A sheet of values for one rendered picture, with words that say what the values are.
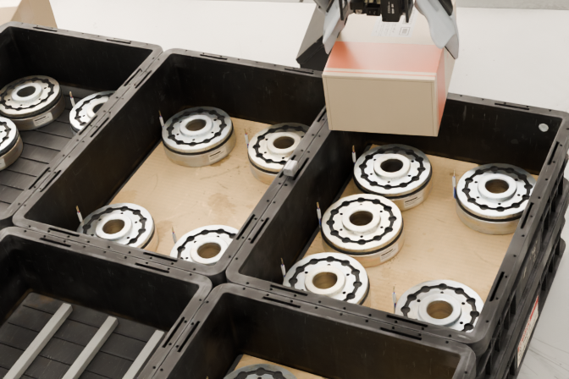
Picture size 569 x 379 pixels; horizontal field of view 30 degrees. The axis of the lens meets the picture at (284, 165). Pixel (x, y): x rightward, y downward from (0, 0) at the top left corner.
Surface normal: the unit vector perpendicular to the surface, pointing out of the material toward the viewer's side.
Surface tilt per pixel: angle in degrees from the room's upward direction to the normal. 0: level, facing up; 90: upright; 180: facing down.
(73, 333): 0
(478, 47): 0
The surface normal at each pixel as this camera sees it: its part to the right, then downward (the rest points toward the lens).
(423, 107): -0.25, 0.64
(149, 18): -0.13, -0.76
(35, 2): 0.99, -0.03
